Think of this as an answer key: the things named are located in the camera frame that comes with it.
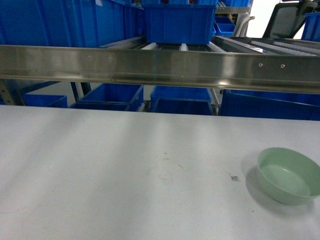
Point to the blue bin below right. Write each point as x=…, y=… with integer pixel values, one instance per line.
x=271, y=105

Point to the blue bin below far left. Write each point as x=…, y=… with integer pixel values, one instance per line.
x=42, y=100

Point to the green bowl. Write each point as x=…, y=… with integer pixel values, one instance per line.
x=288, y=176

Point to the black mesh office chair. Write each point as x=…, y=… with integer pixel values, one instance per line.
x=287, y=18

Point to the blue bin below left-centre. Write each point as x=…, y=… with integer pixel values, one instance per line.
x=112, y=97

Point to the large blue bin left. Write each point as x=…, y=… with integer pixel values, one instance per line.
x=69, y=23

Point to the blue bin on shelf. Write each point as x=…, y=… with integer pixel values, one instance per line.
x=179, y=23

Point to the small QR code sticker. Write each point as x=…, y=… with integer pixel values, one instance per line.
x=234, y=177

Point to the blue bin below centre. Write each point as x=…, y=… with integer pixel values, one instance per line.
x=181, y=100

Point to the blue bin below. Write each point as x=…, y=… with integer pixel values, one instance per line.
x=181, y=100
x=271, y=105
x=42, y=100

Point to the steel shelf front rail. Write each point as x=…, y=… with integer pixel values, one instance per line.
x=240, y=71

